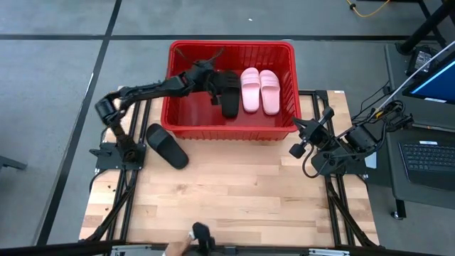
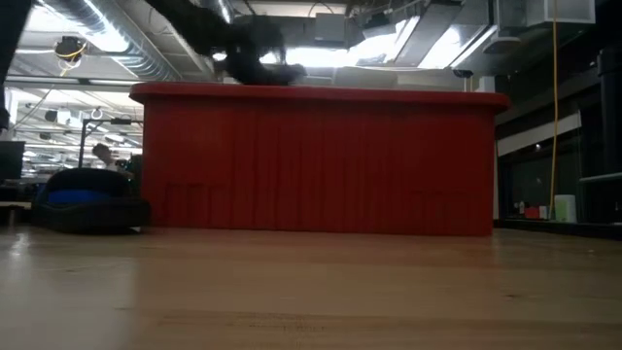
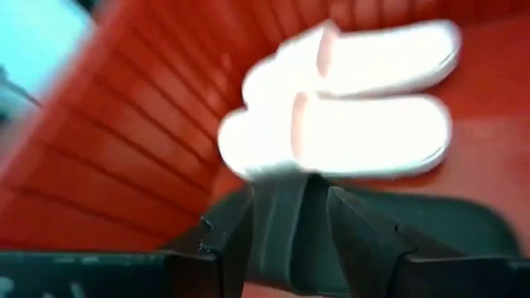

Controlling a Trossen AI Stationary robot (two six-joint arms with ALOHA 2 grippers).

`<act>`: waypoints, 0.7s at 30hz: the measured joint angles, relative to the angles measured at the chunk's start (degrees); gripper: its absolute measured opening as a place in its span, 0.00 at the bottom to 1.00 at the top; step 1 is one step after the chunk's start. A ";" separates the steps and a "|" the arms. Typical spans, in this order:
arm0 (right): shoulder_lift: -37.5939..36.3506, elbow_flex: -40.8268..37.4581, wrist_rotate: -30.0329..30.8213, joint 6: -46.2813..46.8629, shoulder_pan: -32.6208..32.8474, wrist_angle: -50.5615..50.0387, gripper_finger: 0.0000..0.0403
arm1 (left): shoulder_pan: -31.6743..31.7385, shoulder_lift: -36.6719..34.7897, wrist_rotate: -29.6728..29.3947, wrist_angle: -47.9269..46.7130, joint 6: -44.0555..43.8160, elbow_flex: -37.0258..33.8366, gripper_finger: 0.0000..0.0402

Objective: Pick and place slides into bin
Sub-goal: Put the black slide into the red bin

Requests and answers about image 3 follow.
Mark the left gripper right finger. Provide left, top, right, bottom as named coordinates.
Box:
left=329, top=186, right=530, bottom=298

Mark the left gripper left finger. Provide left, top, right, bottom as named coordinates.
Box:
left=0, top=186, right=254, bottom=298

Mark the black slide sandal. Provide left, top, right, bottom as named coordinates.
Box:
left=243, top=165, right=522, bottom=298

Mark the red plastic bin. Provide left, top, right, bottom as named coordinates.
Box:
left=0, top=0, right=530, bottom=298

